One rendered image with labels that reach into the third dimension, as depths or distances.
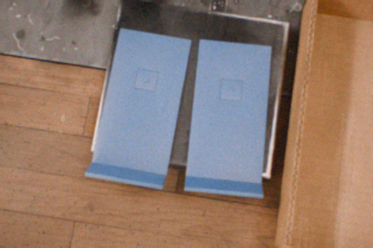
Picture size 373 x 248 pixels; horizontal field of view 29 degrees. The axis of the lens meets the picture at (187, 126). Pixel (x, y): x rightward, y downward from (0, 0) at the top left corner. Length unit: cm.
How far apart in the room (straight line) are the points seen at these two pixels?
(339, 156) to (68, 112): 27
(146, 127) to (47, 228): 13
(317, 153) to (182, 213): 14
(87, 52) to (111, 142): 11
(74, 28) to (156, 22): 9
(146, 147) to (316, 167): 16
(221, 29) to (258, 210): 18
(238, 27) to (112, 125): 16
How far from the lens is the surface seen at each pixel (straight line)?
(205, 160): 67
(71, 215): 69
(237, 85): 69
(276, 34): 71
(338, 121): 71
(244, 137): 67
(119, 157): 67
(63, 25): 74
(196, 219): 68
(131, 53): 70
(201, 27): 71
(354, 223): 69
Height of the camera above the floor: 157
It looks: 75 degrees down
